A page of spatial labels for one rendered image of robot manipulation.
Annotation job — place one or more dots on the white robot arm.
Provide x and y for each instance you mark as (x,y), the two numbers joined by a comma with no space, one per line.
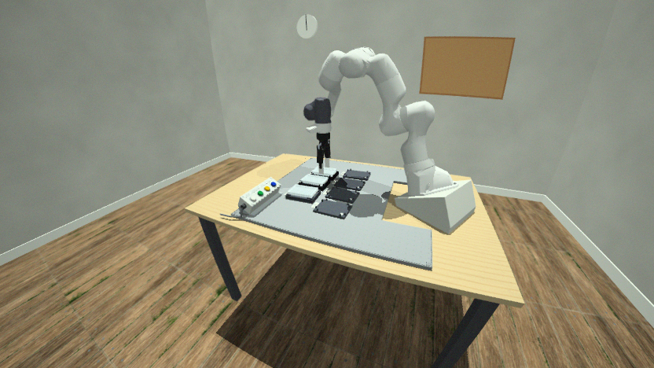
(423,177)

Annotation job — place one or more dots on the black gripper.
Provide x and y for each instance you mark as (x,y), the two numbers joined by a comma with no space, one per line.
(323,148)

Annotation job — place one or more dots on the white button panel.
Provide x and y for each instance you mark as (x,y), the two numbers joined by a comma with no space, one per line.
(256,199)

